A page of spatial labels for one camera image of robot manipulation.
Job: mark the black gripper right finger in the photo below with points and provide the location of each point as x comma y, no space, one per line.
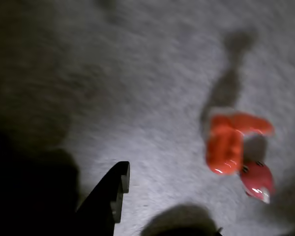
191,232

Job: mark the gray carpet tile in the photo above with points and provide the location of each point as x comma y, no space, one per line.
137,98

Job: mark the orange shrimp sushi toy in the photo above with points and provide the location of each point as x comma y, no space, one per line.
223,145

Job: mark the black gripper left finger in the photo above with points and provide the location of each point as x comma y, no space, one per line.
105,201

